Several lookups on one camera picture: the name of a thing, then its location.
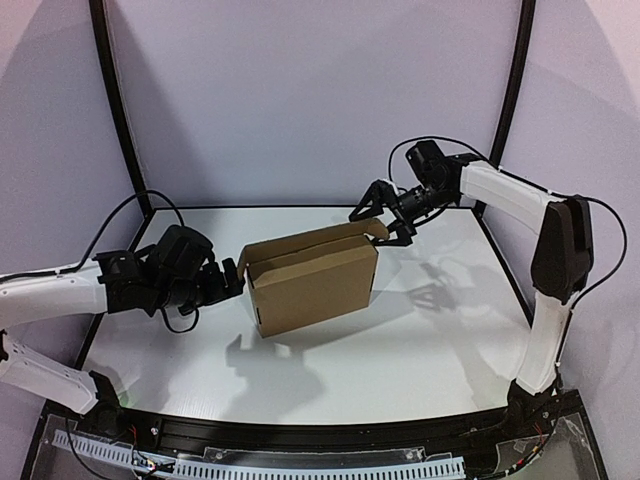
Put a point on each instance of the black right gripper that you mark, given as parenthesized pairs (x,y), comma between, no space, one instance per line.
(394,206)

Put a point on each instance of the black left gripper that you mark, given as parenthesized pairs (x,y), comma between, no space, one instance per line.
(216,285)

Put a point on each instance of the brown cardboard box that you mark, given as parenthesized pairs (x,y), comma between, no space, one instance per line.
(310,277)

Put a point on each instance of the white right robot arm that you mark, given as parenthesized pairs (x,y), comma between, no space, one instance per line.
(561,261)

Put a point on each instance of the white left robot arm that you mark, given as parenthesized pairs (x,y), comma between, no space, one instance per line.
(179,271)

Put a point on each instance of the left black frame post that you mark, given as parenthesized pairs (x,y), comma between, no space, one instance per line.
(103,41)

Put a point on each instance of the black frame post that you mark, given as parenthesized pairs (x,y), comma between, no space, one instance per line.
(103,41)
(514,82)

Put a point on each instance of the right black frame post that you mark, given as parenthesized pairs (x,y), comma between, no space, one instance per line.
(514,82)

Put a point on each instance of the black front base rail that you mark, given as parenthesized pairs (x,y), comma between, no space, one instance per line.
(474,435)

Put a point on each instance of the white slotted cable duct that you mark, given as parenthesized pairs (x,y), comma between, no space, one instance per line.
(399,464)

